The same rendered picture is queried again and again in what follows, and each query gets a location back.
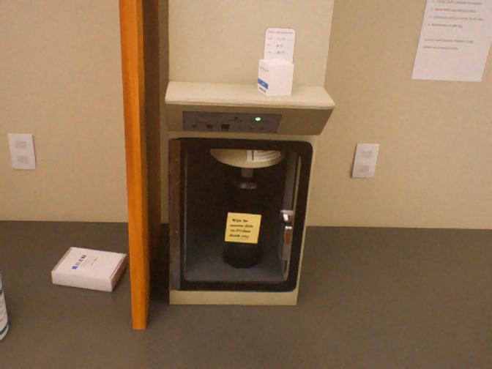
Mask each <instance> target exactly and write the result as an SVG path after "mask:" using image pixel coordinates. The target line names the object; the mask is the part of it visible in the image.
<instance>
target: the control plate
mask: <svg viewBox="0 0 492 369"><path fill-rule="evenodd" d="M281 116H282V114H272V113H226V112H203V111H183V128H184V130H207V131H233V132H258V133H276V131H277V127H278V125H279V123H280V119H281ZM235 117H238V118H239V119H237V120H235V119H234V118H235ZM256 118H260V119H261V120H256ZM193 124H197V127H194V126H193ZM208 124H211V125H213V128H206V125H208ZM222 124H230V127H229V128H228V129H221V125H222ZM239 125H240V126H241V127H240V129H238V127H237V126H239ZM249 126H253V129H250V127H249ZM262 126H264V129H263V130H262V129H261V127H262Z"/></svg>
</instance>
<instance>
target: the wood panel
mask: <svg viewBox="0 0 492 369"><path fill-rule="evenodd" d="M119 14H120V33H121V51H122V85H123V103H124V138H125V156H126V175H127V209H128V227H129V244H130V279H131V297H132V315H133V329H146V322H147V316H148V310H149V300H150V295H151V290H152V279H153V274H154V265H155V264H156V258H157V249H158V242H159V238H160V228H161V170H160V44H159V0H119Z"/></svg>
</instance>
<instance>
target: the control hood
mask: <svg viewBox="0 0 492 369"><path fill-rule="evenodd" d="M334 108H335V104H334V103H333V101H332V99H331V98H330V96H329V95H328V93H327V91H326V90H325V88H324V87H319V86H292V89H291V95H281V97H266V95H265V94H263V93H262V92H260V91H259V90H258V84H236V83H196V82H175V81H170V83H168V87H167V91H166V94H165V110H166V118H167V125H168V130H170V131H196V132H221V133H258V132H233V131H207V130H184V128H183V111H203V112H226V113H272V114H282V116H281V119H280V123H279V125H278V127H277V131H276V133H271V135H320V134H321V131H322V130H323V129H324V127H325V126H326V124H327V122H328V120H329V118H330V116H331V114H332V112H333V110H334Z"/></svg>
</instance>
